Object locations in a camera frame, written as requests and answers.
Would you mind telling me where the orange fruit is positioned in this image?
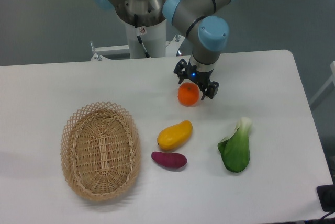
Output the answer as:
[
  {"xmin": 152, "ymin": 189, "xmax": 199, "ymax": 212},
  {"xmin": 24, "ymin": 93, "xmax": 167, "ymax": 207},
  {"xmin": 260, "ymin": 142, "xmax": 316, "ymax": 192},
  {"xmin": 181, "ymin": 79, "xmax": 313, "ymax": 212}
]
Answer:
[{"xmin": 177, "ymin": 83, "xmax": 199, "ymax": 106}]

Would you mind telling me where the white frame at right edge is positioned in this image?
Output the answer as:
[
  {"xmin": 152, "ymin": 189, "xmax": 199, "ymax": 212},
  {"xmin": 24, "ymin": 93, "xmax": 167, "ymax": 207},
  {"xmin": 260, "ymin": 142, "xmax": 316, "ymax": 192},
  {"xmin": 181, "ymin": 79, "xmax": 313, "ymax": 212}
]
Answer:
[{"xmin": 309, "ymin": 61, "xmax": 334, "ymax": 110}]

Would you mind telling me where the yellow mango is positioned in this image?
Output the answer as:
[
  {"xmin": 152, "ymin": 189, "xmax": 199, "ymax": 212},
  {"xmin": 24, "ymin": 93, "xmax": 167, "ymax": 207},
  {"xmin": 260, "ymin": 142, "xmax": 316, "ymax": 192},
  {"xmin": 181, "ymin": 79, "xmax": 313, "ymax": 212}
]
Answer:
[{"xmin": 157, "ymin": 120, "xmax": 193, "ymax": 151}]

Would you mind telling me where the woven wicker basket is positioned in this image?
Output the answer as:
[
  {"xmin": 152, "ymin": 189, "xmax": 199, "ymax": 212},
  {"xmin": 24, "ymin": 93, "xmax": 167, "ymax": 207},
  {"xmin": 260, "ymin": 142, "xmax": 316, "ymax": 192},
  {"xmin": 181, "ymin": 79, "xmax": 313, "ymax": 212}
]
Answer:
[{"xmin": 60, "ymin": 102, "xmax": 141, "ymax": 201}]

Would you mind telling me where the black device at table edge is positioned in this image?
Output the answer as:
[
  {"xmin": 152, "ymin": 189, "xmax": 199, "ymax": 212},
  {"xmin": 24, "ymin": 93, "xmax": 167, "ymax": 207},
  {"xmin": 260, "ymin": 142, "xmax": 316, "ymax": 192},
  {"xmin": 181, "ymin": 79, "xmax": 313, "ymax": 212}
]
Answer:
[{"xmin": 316, "ymin": 184, "xmax": 334, "ymax": 212}]

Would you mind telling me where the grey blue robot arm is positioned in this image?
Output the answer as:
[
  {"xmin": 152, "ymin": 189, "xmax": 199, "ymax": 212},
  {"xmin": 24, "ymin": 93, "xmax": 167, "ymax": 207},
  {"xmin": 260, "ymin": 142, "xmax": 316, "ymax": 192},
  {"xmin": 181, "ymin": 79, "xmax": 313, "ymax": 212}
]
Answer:
[{"xmin": 94, "ymin": 0, "xmax": 234, "ymax": 98}]

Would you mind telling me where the purple sweet potato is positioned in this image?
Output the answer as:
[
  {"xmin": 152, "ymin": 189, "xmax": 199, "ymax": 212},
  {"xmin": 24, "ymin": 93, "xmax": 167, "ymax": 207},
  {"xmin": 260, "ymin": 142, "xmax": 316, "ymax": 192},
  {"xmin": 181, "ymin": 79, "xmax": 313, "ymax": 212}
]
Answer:
[{"xmin": 151, "ymin": 152, "xmax": 188, "ymax": 169}]

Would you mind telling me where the black cable on pedestal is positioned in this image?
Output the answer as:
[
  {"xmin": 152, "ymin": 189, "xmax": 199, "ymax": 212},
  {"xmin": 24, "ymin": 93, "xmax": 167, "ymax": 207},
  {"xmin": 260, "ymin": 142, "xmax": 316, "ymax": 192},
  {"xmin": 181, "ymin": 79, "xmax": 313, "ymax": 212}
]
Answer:
[{"xmin": 133, "ymin": 14, "xmax": 152, "ymax": 59}]

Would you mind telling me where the green bok choy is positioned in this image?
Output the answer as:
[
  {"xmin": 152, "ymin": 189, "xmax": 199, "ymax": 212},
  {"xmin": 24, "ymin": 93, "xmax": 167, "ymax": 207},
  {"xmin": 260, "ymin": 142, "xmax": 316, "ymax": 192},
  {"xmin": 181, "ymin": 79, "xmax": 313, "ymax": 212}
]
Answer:
[{"xmin": 217, "ymin": 117, "xmax": 252, "ymax": 173}]

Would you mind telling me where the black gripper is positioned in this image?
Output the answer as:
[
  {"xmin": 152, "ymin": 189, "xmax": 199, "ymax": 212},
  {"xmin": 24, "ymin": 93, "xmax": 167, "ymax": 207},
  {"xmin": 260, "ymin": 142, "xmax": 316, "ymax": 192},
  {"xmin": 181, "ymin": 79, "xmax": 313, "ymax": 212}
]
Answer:
[{"xmin": 173, "ymin": 58, "xmax": 219, "ymax": 101}]

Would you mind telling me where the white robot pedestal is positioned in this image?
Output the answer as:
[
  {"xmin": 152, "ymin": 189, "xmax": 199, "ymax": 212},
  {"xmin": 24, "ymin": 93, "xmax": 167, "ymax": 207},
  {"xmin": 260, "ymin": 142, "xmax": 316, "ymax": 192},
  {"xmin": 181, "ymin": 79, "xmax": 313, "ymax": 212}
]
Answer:
[{"xmin": 90, "ymin": 21, "xmax": 185, "ymax": 61}]

